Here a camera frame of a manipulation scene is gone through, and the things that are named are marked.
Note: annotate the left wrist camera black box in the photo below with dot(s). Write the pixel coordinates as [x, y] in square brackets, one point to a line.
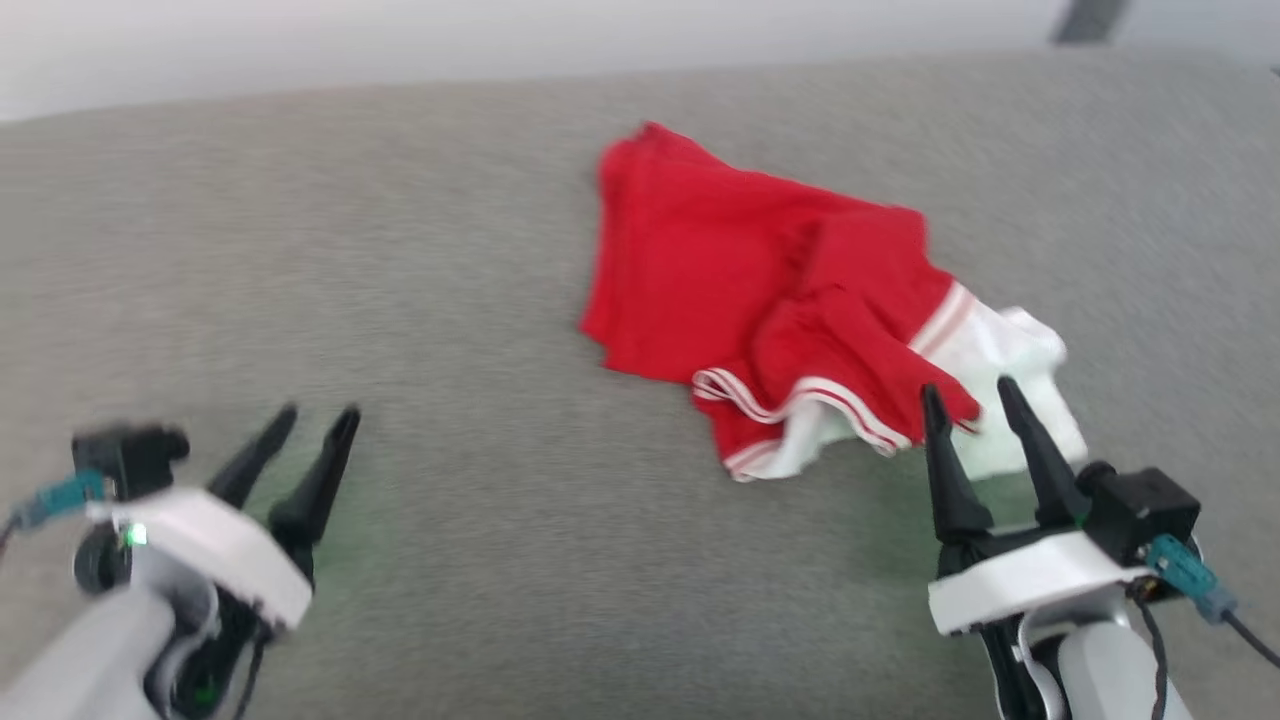
[130, 460]

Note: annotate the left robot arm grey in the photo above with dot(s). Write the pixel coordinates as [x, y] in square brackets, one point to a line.
[70, 670]

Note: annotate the red and white garment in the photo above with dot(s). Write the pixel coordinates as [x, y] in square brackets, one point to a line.
[700, 270]

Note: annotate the grey metal post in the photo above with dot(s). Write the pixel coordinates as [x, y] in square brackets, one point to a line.
[1088, 20]

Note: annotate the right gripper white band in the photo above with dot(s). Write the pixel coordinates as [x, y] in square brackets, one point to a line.
[1020, 580]

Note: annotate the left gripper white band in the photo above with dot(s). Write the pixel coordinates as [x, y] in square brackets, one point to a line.
[220, 550]

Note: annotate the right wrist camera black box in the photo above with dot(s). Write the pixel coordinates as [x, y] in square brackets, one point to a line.
[1150, 510]

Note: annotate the grey fabric sofa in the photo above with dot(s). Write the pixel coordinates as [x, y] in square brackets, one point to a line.
[450, 300]

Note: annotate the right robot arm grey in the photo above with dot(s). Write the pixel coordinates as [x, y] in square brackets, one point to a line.
[1110, 670]

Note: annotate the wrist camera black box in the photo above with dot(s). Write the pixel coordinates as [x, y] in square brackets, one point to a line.
[1150, 510]
[130, 460]

